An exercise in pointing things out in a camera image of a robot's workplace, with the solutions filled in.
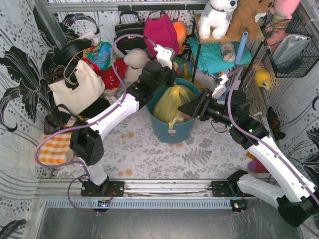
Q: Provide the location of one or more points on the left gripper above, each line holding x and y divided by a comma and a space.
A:
168, 75

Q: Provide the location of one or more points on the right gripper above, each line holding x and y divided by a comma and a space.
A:
202, 105

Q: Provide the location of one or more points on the yellow trash bag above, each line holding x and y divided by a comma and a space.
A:
166, 109

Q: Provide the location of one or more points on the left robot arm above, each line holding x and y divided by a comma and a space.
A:
87, 137

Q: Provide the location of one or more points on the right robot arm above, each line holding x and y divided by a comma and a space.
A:
295, 197

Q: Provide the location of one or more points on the teal trash bin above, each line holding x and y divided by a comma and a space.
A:
181, 131

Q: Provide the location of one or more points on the magenta fuzzy bag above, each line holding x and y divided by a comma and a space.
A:
161, 31

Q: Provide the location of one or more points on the colorful patterned bag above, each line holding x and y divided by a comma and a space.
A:
99, 56

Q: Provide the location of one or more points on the cream canvas tote bag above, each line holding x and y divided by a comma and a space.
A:
90, 87

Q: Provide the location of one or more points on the brown patterned bag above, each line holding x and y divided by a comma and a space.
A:
58, 119

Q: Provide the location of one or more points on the rainbow striped cloth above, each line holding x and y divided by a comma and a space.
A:
183, 67

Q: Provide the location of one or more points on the white lamb plush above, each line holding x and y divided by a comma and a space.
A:
136, 59

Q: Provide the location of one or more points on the teal folded cloth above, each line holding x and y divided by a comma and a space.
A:
210, 59

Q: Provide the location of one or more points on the orange plush toy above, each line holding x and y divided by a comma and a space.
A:
180, 30

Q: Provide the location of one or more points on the black leather handbag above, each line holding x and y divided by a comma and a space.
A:
129, 42

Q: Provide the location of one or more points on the red cloth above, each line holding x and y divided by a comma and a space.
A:
108, 76

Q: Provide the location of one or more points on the white husky plush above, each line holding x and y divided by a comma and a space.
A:
215, 18

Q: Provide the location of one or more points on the yellow duck plush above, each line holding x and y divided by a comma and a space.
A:
261, 75

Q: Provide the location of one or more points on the purple orange toy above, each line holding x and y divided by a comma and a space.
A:
255, 165

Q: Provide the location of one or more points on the brown dog plush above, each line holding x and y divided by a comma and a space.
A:
247, 15

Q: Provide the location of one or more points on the black shelf rack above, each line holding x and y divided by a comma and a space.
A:
210, 39

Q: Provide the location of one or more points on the silver pouch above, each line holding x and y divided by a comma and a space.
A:
290, 48

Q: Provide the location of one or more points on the pink plush toy top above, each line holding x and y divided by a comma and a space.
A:
282, 13

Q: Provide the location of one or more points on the orange checkered towel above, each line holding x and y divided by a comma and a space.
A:
56, 150

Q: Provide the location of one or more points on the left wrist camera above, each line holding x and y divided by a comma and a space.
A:
164, 55

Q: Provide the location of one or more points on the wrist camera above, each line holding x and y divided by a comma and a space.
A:
164, 55
221, 87

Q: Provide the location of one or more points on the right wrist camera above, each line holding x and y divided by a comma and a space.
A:
221, 87

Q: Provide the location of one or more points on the black wire basket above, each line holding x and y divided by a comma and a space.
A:
300, 66

